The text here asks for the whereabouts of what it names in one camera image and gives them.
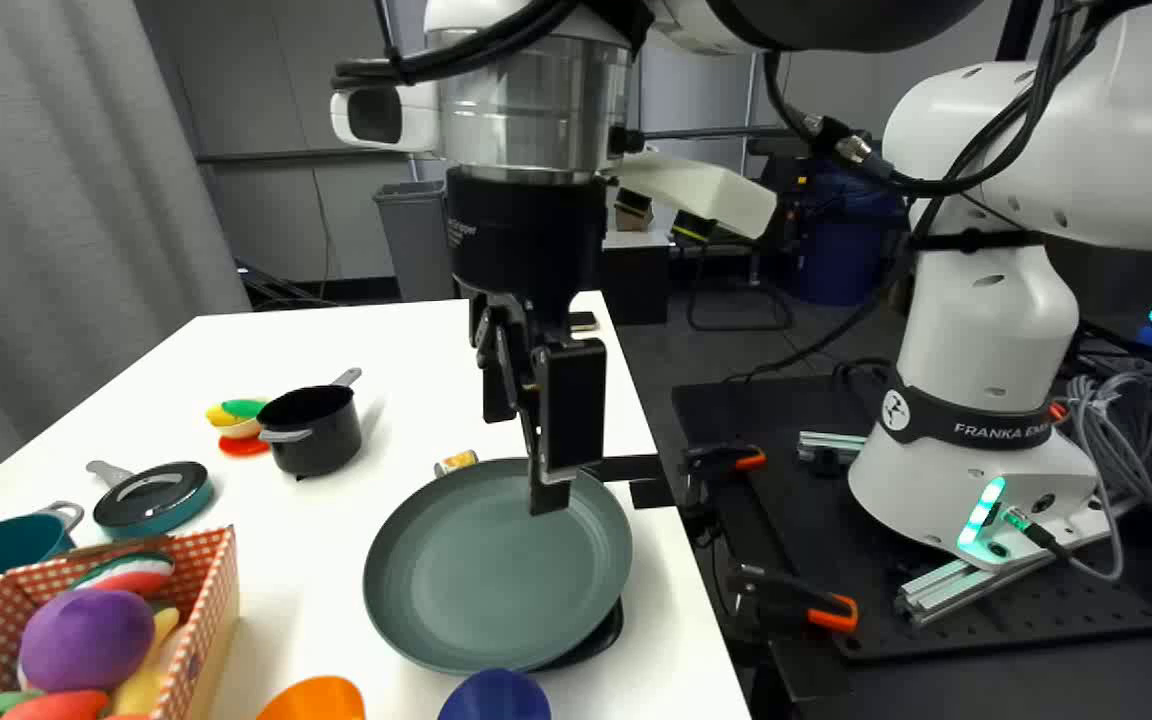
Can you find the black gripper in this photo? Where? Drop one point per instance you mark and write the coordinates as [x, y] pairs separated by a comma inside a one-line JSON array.
[[521, 235]]

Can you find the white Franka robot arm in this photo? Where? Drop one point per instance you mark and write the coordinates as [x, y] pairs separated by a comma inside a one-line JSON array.
[[989, 332]]

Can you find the black flat plate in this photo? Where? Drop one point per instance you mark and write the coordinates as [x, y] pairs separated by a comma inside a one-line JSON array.
[[620, 471]]

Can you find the grey round plate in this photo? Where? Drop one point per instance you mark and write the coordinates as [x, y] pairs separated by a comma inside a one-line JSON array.
[[470, 587]]

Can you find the blue plastic cup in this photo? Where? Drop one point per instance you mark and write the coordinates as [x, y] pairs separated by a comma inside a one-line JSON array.
[[498, 698]]

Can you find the small yellow toy bottle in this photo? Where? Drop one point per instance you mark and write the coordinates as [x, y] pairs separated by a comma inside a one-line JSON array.
[[458, 461]]

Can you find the black cabinet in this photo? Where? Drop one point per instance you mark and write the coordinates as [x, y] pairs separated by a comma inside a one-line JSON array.
[[638, 281]]

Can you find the grey trash bin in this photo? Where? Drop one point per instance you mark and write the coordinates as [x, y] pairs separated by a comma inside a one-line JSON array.
[[414, 240]]

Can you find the black orange bar clamp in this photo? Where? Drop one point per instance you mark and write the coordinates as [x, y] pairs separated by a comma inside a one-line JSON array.
[[730, 461], [800, 607]]

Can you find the black toy pot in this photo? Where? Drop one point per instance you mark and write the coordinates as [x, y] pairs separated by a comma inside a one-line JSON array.
[[311, 440]]

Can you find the green toy disc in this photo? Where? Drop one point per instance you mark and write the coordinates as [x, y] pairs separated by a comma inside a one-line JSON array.
[[245, 407]]

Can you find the black perforated base board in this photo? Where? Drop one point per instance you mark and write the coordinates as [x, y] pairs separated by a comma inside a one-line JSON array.
[[790, 535]]

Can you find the red toy disc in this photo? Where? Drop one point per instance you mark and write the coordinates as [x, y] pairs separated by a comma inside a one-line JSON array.
[[245, 447]]

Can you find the yellow toy disc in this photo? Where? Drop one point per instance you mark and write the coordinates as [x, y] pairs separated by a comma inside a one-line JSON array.
[[227, 419]]

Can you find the blue bin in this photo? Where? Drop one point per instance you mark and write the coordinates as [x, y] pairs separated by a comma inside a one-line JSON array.
[[848, 244]]

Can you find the teal pan with glass lid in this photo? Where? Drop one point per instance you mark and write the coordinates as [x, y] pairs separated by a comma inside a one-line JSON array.
[[156, 505]]

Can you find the red white green plush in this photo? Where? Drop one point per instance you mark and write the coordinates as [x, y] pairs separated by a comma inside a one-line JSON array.
[[130, 580]]

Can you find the yellow plush toy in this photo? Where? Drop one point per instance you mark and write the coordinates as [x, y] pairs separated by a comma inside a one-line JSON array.
[[149, 682]]

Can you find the purple plush toy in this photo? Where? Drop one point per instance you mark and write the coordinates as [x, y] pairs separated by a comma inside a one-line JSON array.
[[80, 641]]

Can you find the grey curtain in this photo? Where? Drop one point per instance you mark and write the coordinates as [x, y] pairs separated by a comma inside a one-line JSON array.
[[43, 200]]

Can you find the red orange plush toy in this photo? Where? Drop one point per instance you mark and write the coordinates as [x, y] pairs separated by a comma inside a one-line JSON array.
[[57, 707]]

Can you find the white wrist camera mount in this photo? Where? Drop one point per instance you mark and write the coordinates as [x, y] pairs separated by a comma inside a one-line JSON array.
[[710, 193]]

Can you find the aluminium profile rail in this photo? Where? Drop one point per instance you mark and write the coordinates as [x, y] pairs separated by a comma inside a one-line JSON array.
[[989, 580]]

